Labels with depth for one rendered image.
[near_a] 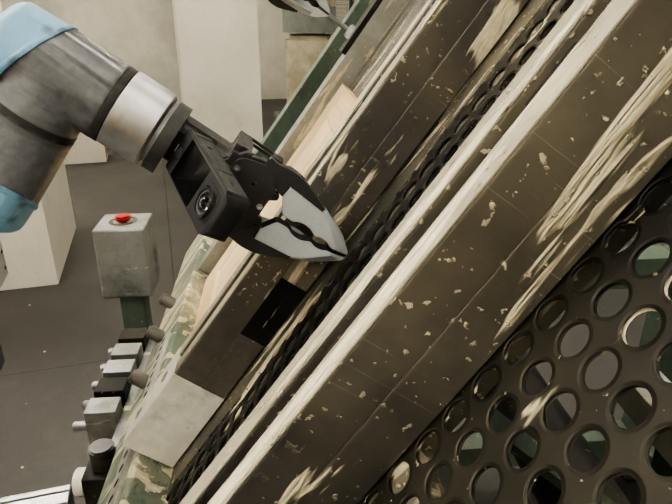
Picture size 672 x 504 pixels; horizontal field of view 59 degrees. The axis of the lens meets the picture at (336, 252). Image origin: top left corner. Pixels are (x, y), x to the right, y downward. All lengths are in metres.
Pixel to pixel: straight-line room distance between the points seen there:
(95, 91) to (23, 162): 0.09
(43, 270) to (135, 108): 3.02
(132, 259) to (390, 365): 1.23
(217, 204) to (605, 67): 0.30
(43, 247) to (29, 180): 2.91
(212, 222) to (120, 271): 1.07
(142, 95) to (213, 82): 4.21
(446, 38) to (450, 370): 0.38
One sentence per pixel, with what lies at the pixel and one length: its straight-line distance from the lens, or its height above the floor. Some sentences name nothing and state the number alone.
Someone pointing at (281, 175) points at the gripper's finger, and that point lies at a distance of 0.57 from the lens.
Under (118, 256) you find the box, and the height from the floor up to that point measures 0.86.
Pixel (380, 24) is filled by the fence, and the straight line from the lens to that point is 1.19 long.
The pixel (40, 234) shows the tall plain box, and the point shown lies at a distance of 3.48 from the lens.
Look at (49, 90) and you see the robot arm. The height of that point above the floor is 1.36.
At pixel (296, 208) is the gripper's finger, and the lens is 0.58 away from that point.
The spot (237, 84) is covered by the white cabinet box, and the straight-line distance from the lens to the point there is 4.79.
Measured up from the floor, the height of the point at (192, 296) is 0.90.
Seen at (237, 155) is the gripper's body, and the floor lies 1.30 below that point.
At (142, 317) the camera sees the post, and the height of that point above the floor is 0.68.
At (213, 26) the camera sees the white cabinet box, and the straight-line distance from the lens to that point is 4.74.
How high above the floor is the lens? 1.44
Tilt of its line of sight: 23 degrees down
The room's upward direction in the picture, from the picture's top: straight up
